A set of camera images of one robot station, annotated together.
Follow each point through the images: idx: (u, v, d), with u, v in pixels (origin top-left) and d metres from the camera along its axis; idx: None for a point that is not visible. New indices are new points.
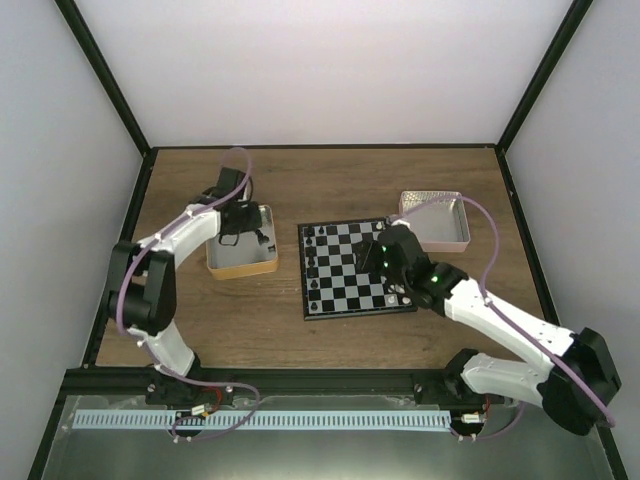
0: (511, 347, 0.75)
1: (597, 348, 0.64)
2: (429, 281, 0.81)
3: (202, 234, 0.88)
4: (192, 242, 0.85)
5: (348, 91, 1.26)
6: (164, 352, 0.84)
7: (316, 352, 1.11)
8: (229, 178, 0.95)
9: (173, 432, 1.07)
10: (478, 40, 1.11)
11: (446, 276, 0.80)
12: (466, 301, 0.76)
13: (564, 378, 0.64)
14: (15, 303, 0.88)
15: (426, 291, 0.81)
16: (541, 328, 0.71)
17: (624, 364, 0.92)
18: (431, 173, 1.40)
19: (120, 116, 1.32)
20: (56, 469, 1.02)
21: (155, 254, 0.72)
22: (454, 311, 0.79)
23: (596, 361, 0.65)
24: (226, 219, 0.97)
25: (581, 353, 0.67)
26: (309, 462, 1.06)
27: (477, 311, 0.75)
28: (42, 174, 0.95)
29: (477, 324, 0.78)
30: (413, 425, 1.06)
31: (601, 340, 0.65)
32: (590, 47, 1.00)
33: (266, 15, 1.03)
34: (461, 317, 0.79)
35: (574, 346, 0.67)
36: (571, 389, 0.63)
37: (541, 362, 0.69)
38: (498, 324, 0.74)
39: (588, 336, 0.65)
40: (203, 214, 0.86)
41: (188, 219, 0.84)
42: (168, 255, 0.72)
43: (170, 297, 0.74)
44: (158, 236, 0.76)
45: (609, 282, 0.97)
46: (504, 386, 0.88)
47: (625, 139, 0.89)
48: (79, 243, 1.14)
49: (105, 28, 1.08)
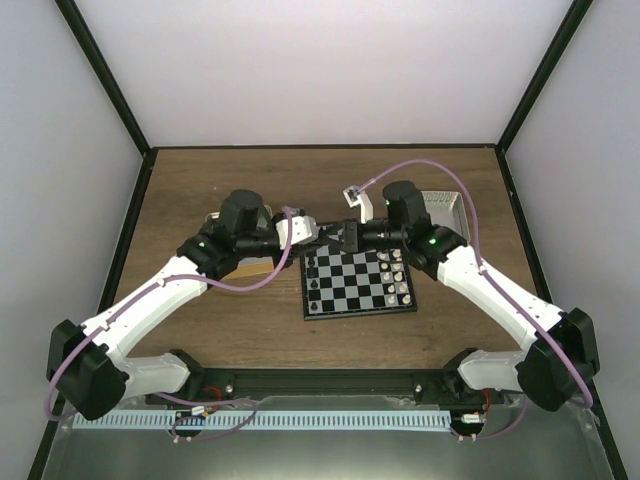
0: (498, 319, 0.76)
1: (584, 329, 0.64)
2: (427, 243, 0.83)
3: (176, 300, 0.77)
4: (159, 316, 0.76)
5: (348, 92, 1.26)
6: (151, 371, 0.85)
7: (316, 352, 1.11)
8: (229, 217, 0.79)
9: (174, 432, 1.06)
10: (476, 40, 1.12)
11: (444, 240, 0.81)
12: (461, 267, 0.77)
13: (545, 352, 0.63)
14: (16, 301, 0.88)
15: (422, 252, 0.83)
16: (531, 302, 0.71)
17: (622, 363, 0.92)
18: (431, 173, 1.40)
19: (123, 120, 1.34)
20: (56, 470, 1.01)
21: (91, 353, 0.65)
22: (446, 277, 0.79)
23: (580, 341, 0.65)
24: (217, 272, 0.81)
25: (567, 332, 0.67)
26: (309, 462, 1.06)
27: (468, 278, 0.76)
28: (43, 173, 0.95)
29: (469, 293, 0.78)
30: (413, 425, 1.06)
31: (589, 320, 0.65)
32: (590, 47, 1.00)
33: (266, 16, 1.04)
34: (451, 285, 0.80)
35: (560, 325, 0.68)
36: (549, 364, 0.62)
37: (525, 337, 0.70)
38: (491, 294, 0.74)
39: (577, 314, 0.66)
40: (178, 282, 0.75)
41: (158, 288, 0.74)
42: (101, 359, 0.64)
43: (109, 396, 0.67)
44: (104, 324, 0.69)
45: (610, 282, 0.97)
46: (493, 377, 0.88)
47: (624, 138, 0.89)
48: (80, 243, 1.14)
49: (106, 28, 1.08)
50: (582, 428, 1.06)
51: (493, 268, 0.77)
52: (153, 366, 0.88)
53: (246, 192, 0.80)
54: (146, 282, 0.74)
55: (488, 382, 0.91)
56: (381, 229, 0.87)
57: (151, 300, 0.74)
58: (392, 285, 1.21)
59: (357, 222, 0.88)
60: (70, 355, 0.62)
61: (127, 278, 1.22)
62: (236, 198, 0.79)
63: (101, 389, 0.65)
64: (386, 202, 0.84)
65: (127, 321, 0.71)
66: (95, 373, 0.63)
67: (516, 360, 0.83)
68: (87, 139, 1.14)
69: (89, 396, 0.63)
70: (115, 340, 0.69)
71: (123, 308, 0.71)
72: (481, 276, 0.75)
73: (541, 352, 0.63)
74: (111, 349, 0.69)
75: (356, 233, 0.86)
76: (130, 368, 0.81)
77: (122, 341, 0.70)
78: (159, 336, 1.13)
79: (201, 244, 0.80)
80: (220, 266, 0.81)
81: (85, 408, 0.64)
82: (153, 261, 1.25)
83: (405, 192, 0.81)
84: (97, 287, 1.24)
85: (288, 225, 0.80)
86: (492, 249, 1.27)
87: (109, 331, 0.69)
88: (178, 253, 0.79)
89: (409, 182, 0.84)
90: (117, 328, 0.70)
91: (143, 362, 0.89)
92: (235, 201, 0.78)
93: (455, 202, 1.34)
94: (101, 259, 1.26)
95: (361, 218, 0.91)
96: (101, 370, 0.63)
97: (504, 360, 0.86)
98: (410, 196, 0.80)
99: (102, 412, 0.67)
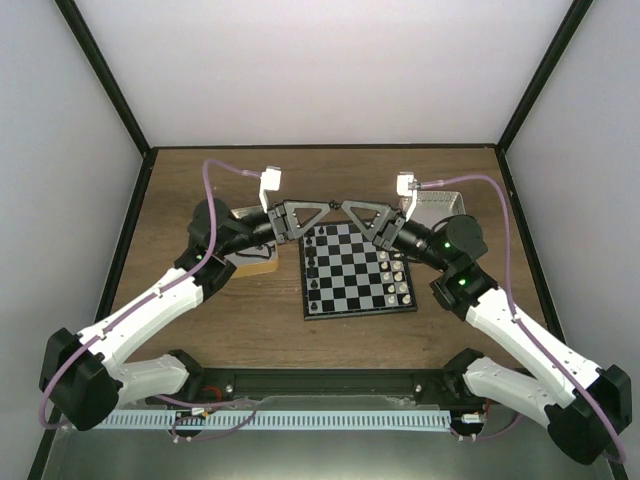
0: (531, 370, 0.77)
1: (622, 386, 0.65)
2: (457, 283, 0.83)
3: (174, 311, 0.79)
4: (156, 325, 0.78)
5: (347, 92, 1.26)
6: (144, 378, 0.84)
7: (316, 351, 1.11)
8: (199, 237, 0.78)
9: (173, 432, 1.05)
10: (475, 40, 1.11)
11: (474, 280, 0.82)
12: (494, 313, 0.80)
13: (583, 411, 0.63)
14: (16, 301, 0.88)
15: (452, 292, 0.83)
16: (567, 357, 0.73)
17: (621, 364, 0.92)
18: (432, 173, 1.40)
19: (123, 120, 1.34)
20: (56, 470, 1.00)
21: (85, 362, 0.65)
22: (476, 318, 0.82)
23: (617, 398, 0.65)
24: (213, 284, 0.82)
25: (605, 390, 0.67)
26: (309, 462, 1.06)
27: (502, 326, 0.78)
28: (42, 173, 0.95)
29: (498, 337, 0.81)
30: (413, 425, 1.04)
31: (627, 378, 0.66)
32: (591, 46, 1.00)
33: (265, 15, 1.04)
34: (484, 329, 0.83)
35: (597, 381, 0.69)
36: (588, 423, 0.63)
37: (561, 391, 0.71)
38: (524, 343, 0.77)
39: (615, 372, 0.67)
40: (176, 292, 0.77)
41: (155, 298, 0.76)
42: (97, 367, 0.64)
43: (101, 405, 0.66)
44: (101, 332, 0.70)
45: (611, 282, 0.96)
46: (508, 395, 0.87)
47: (624, 140, 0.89)
48: (81, 244, 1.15)
49: (105, 28, 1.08)
50: None
51: (527, 316, 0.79)
52: (151, 371, 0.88)
53: (205, 207, 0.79)
54: (143, 293, 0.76)
55: (500, 397, 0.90)
56: (420, 238, 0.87)
57: (150, 309, 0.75)
58: (392, 285, 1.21)
59: (404, 218, 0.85)
60: (66, 364, 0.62)
61: (128, 278, 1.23)
62: (199, 217, 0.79)
63: (94, 399, 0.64)
64: (447, 242, 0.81)
65: (123, 331, 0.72)
66: (91, 383, 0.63)
67: (541, 396, 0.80)
68: (87, 140, 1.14)
69: (82, 405, 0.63)
70: (111, 349, 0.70)
71: (120, 318, 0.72)
72: (513, 324, 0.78)
73: (579, 411, 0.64)
74: (106, 358, 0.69)
75: (395, 233, 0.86)
76: (125, 376, 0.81)
77: (118, 350, 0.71)
78: (159, 337, 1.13)
79: (197, 256, 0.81)
80: (215, 278, 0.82)
81: (78, 417, 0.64)
82: (153, 261, 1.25)
83: (472, 244, 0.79)
84: (97, 287, 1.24)
85: (211, 216, 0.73)
86: (492, 250, 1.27)
87: (104, 340, 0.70)
88: (175, 265, 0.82)
89: (477, 221, 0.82)
90: (113, 338, 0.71)
91: (140, 367, 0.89)
92: (198, 226, 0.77)
93: (455, 203, 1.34)
94: (101, 259, 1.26)
95: (408, 212, 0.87)
96: (95, 381, 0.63)
97: (527, 389, 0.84)
98: (474, 246, 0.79)
99: (94, 421, 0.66)
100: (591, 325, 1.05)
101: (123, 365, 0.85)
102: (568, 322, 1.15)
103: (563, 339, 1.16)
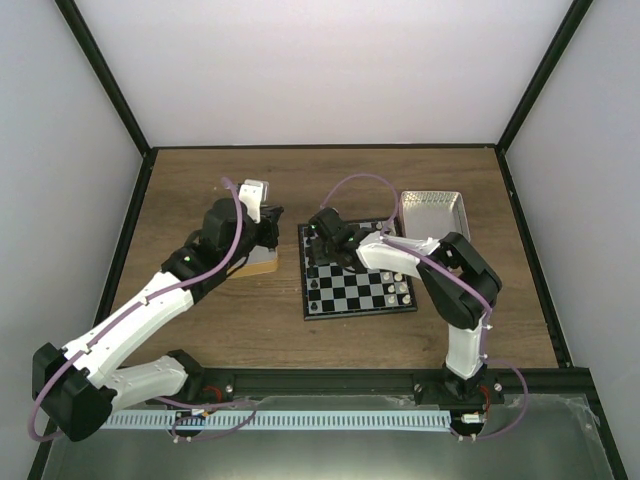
0: (407, 271, 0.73)
1: (461, 247, 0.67)
2: (347, 242, 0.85)
3: (162, 318, 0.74)
4: (144, 335, 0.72)
5: (347, 91, 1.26)
6: (139, 382, 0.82)
7: (315, 352, 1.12)
8: (213, 230, 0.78)
9: (173, 432, 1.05)
10: (476, 39, 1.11)
11: (356, 234, 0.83)
12: (369, 242, 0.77)
13: (433, 278, 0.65)
14: (14, 302, 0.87)
15: (346, 252, 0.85)
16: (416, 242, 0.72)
17: (625, 364, 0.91)
18: (432, 173, 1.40)
19: (122, 120, 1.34)
20: (56, 469, 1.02)
21: (69, 377, 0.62)
22: (366, 260, 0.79)
23: (464, 259, 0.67)
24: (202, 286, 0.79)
25: (454, 258, 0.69)
26: (309, 462, 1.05)
27: (377, 248, 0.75)
28: (42, 172, 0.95)
29: (386, 266, 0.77)
30: (413, 425, 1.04)
31: (464, 239, 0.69)
32: (591, 45, 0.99)
33: (264, 15, 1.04)
34: (374, 263, 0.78)
35: (442, 249, 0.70)
36: (441, 288, 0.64)
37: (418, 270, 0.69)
38: (388, 249, 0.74)
39: (453, 237, 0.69)
40: (162, 299, 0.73)
41: (139, 307, 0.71)
42: (82, 383, 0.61)
43: (91, 415, 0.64)
44: (85, 346, 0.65)
45: (612, 280, 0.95)
46: (455, 343, 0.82)
47: (624, 137, 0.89)
48: (81, 246, 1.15)
49: (106, 29, 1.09)
50: (581, 427, 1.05)
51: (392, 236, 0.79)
52: (143, 376, 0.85)
53: (229, 201, 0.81)
54: (129, 302, 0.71)
55: (458, 351, 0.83)
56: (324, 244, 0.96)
57: (135, 318, 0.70)
58: (392, 285, 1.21)
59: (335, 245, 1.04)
60: (49, 382, 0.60)
61: (128, 278, 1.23)
62: (219, 209, 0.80)
63: (83, 412, 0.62)
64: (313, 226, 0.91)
65: (108, 343, 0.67)
66: (76, 399, 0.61)
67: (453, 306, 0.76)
68: (87, 140, 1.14)
69: (72, 419, 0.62)
70: (96, 362, 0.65)
71: (105, 329, 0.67)
72: (382, 243, 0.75)
73: (431, 279, 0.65)
74: (93, 373, 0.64)
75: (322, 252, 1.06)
76: (120, 383, 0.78)
77: (104, 363, 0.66)
78: (159, 337, 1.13)
79: (186, 257, 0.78)
80: (206, 280, 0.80)
81: (71, 430, 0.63)
82: (152, 261, 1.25)
83: (320, 211, 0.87)
84: (97, 287, 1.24)
85: (239, 209, 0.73)
86: (492, 249, 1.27)
87: (90, 354, 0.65)
88: (162, 270, 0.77)
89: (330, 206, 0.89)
90: (99, 350, 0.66)
91: (135, 371, 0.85)
92: (217, 214, 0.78)
93: (455, 203, 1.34)
94: (101, 259, 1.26)
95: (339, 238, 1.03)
96: (81, 397, 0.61)
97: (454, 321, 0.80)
98: (322, 213, 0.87)
99: (89, 428, 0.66)
100: (592, 325, 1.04)
101: (116, 372, 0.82)
102: (568, 322, 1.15)
103: (563, 339, 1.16)
